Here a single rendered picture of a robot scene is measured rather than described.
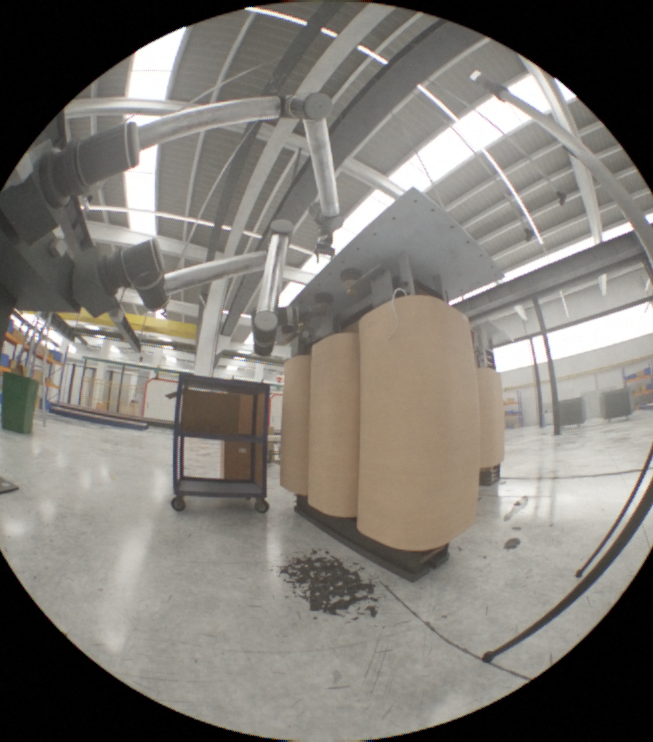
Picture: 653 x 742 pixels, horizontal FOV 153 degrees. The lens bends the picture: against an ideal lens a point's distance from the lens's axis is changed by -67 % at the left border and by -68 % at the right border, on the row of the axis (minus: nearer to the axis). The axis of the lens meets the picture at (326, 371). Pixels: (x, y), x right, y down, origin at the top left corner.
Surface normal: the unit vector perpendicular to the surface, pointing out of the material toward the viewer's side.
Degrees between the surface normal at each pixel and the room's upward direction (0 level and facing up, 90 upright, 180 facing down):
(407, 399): 90
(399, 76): 180
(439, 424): 90
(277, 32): 174
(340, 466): 90
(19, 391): 94
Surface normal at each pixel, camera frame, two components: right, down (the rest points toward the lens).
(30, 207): 0.44, 0.90
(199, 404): 0.48, -0.19
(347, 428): -0.20, -0.23
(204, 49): -0.11, 0.95
